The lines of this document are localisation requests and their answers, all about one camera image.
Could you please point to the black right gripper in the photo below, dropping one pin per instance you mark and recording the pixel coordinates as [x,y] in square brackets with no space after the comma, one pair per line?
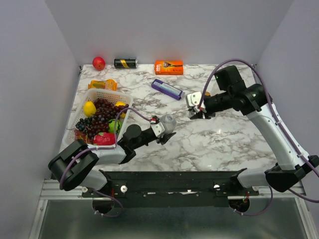
[199,115]

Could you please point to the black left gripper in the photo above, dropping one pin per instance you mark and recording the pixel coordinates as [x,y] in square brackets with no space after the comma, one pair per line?
[165,138]

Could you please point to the small water bottle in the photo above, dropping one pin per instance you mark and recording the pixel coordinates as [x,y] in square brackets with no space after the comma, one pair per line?
[169,123]

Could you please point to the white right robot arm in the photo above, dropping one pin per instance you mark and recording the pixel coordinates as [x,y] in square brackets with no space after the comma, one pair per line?
[293,162]

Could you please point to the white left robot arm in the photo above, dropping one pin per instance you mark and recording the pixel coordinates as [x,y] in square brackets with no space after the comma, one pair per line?
[74,165]

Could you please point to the purple toothpaste box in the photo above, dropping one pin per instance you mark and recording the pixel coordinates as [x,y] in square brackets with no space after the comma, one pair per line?
[167,89]

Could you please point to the yellow lemon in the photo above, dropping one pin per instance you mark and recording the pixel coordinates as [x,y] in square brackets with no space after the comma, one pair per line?
[121,104]
[89,109]

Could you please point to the pink dragon fruit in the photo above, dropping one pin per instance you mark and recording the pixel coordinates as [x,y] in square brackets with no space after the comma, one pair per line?
[104,139]

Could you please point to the orange razor box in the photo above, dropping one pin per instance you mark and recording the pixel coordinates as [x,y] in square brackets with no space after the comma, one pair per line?
[169,67]

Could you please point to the dark red grapes bunch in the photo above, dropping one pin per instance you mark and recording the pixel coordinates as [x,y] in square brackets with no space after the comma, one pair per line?
[105,112]

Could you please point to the white plastic basket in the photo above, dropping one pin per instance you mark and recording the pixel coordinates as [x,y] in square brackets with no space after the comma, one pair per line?
[91,95]

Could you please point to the orange snack bag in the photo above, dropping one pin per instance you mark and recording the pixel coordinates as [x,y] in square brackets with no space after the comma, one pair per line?
[108,84]

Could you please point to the dark blue grapes bunch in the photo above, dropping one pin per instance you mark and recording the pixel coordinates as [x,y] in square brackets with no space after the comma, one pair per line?
[84,125]

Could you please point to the light red grapes bunch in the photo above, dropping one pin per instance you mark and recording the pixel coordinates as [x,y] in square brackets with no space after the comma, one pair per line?
[83,136]

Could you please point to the black gold can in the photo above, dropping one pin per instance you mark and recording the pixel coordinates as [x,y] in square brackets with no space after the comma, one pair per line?
[125,63]

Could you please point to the red apple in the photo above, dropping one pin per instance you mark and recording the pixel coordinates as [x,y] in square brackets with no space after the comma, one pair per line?
[98,63]

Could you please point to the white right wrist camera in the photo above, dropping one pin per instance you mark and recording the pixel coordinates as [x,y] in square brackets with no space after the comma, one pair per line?
[194,103]

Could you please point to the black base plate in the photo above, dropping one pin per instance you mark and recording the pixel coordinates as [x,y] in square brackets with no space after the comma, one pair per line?
[164,190]

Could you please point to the aluminium mounting rail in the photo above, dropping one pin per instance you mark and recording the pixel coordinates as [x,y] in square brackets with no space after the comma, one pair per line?
[50,191]

